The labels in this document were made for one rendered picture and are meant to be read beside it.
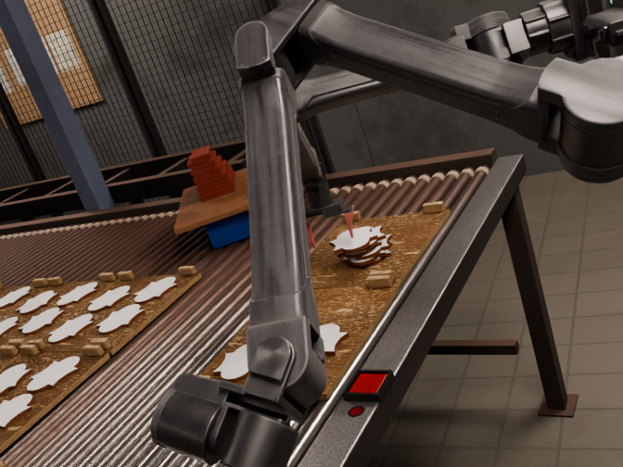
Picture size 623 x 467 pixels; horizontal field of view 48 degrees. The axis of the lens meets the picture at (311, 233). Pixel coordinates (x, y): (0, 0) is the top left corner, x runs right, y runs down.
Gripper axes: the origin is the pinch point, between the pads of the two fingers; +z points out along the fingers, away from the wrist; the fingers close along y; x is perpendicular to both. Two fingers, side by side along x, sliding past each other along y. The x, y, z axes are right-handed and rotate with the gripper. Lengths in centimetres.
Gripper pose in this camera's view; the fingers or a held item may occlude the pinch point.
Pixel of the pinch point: (332, 239)
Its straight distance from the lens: 174.6
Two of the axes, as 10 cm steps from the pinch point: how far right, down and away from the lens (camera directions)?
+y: -9.5, 2.5, 1.9
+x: -1.1, 3.0, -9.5
